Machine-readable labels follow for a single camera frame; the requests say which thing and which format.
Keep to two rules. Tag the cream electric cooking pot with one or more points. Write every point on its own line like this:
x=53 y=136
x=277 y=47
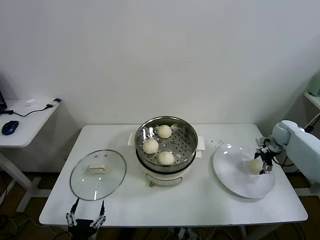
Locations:
x=165 y=178

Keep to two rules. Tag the white round plate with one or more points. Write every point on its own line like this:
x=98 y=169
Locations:
x=225 y=162

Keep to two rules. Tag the pale green appliance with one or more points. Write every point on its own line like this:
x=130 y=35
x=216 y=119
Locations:
x=315 y=85

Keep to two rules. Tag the white steamed baozi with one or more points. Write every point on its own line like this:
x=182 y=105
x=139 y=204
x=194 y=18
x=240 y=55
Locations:
x=150 y=146
x=253 y=167
x=165 y=158
x=164 y=131

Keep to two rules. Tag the white shelf table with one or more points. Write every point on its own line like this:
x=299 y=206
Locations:
x=315 y=101

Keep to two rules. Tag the blue computer mouse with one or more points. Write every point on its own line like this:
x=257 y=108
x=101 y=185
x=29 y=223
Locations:
x=10 y=127

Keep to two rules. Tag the white power strip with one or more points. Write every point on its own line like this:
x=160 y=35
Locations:
x=186 y=235

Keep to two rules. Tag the small white object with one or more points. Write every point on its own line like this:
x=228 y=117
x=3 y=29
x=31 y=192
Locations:
x=31 y=102

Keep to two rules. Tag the white side desk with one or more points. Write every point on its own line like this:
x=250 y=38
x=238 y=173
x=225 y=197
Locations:
x=30 y=125

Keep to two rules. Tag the perforated steel steamer basket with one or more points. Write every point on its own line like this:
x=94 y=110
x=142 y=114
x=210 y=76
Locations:
x=180 y=157

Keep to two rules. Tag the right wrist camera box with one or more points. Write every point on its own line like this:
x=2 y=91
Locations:
x=262 y=141

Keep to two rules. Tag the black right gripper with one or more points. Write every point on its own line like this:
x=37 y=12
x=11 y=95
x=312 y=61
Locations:
x=267 y=155

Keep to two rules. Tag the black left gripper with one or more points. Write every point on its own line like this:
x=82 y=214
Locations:
x=82 y=230

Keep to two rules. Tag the dark laptop screen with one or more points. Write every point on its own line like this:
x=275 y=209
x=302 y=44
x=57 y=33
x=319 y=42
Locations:
x=2 y=102

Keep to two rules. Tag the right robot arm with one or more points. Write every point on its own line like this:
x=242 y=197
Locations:
x=302 y=147

